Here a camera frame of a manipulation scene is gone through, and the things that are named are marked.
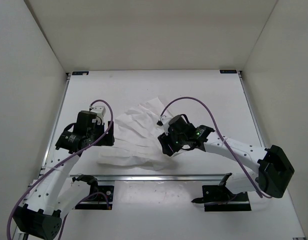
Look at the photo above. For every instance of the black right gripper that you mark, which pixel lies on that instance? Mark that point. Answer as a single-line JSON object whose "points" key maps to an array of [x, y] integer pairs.
{"points": [[167, 148]]}

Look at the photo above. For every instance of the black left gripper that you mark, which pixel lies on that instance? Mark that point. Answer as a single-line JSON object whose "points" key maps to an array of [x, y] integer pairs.
{"points": [[110, 138]]}

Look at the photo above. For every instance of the white pleated skirt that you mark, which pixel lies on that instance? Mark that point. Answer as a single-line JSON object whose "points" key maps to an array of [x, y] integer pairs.
{"points": [[136, 139]]}

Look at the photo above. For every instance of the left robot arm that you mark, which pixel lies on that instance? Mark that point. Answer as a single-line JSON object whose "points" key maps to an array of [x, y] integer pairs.
{"points": [[46, 207]]}

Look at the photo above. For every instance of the left blue corner label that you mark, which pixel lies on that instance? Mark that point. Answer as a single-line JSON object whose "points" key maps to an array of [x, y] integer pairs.
{"points": [[80, 73]]}

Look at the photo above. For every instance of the blue corner label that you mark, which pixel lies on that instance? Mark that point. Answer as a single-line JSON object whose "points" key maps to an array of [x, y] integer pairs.
{"points": [[80, 73], [228, 71]]}

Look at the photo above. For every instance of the right blue corner label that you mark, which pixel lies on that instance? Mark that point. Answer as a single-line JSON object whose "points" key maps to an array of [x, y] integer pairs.
{"points": [[228, 71]]}

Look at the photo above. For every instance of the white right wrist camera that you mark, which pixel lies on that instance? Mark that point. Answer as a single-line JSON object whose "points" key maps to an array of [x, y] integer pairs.
{"points": [[163, 121]]}

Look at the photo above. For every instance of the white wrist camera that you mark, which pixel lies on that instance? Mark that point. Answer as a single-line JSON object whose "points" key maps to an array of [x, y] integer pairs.
{"points": [[100, 111], [163, 121]]}

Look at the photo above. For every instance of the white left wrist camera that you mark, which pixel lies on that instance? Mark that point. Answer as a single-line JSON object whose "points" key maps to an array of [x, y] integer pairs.
{"points": [[100, 111]]}

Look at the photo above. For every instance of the aluminium front table rail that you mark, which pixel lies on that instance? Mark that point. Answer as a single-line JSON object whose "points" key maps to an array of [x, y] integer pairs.
{"points": [[160, 178]]}

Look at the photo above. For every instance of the aluminium table rail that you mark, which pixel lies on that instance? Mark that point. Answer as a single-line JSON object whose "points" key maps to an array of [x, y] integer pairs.
{"points": [[249, 103], [58, 113], [160, 178]]}

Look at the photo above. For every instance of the aluminium left table rail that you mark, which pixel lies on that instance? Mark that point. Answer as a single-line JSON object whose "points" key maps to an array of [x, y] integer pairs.
{"points": [[58, 113]]}

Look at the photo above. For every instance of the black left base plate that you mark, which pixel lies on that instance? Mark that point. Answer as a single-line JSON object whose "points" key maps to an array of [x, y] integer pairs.
{"points": [[101, 201]]}

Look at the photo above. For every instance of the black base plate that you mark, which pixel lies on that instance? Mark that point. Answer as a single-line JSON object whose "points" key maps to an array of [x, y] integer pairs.
{"points": [[220, 199], [101, 201]]}

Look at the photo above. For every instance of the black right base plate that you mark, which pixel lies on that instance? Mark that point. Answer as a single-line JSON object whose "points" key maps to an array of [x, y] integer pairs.
{"points": [[220, 199]]}

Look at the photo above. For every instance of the aluminium right table rail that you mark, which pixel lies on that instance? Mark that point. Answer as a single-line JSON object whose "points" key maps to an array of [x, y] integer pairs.
{"points": [[249, 103]]}

